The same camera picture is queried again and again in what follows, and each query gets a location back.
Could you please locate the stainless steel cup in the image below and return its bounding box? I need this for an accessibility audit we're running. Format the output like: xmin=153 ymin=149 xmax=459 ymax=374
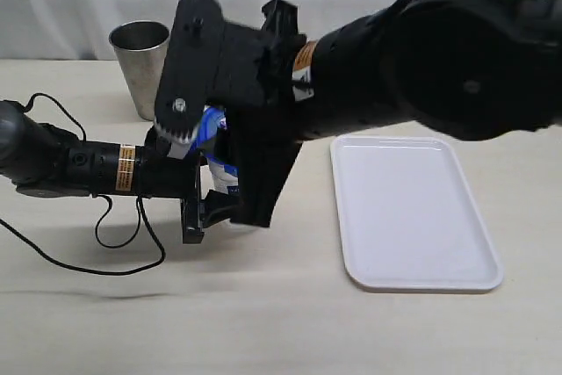
xmin=108 ymin=20 xmax=170 ymax=121

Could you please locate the clear plastic container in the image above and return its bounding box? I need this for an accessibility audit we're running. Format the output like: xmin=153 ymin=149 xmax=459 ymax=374
xmin=208 ymin=105 xmax=242 ymax=231

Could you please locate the blue plastic lid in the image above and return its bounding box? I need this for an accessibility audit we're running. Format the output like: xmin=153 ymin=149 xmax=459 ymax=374
xmin=190 ymin=106 xmax=238 ymax=177

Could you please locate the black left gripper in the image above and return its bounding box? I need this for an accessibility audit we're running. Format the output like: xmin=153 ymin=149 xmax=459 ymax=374
xmin=133 ymin=146 xmax=240 ymax=244

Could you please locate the white rectangular tray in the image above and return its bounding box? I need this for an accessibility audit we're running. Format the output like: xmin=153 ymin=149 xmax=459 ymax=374
xmin=330 ymin=135 xmax=504 ymax=293

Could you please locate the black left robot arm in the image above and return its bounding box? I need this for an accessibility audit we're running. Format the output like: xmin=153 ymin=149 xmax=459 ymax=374
xmin=1 ymin=100 xmax=239 ymax=244

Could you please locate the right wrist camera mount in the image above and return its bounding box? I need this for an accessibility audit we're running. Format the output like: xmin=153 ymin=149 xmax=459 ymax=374
xmin=155 ymin=0 xmax=274 ymax=142

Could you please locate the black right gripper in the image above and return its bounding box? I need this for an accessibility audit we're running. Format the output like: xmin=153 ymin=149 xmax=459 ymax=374
xmin=225 ymin=0 xmax=306 ymax=227

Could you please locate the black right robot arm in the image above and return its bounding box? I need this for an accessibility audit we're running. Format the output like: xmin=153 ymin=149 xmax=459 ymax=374
xmin=225 ymin=0 xmax=561 ymax=227

